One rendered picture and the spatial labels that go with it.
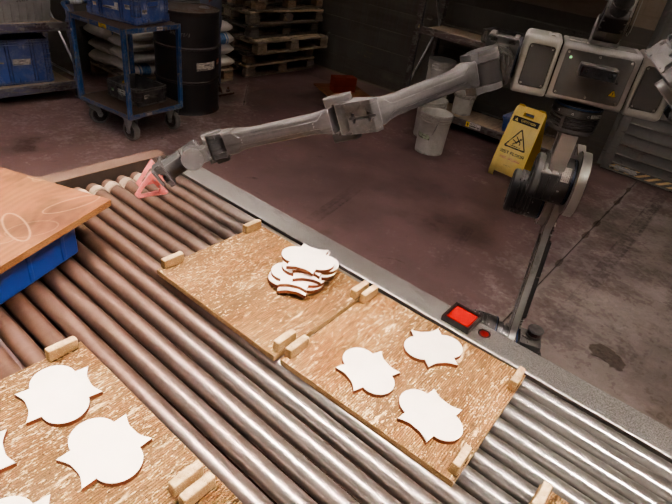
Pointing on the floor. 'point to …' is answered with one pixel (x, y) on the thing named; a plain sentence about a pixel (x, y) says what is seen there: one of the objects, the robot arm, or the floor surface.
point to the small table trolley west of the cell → (101, 106)
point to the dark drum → (194, 100)
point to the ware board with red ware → (341, 86)
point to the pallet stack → (272, 34)
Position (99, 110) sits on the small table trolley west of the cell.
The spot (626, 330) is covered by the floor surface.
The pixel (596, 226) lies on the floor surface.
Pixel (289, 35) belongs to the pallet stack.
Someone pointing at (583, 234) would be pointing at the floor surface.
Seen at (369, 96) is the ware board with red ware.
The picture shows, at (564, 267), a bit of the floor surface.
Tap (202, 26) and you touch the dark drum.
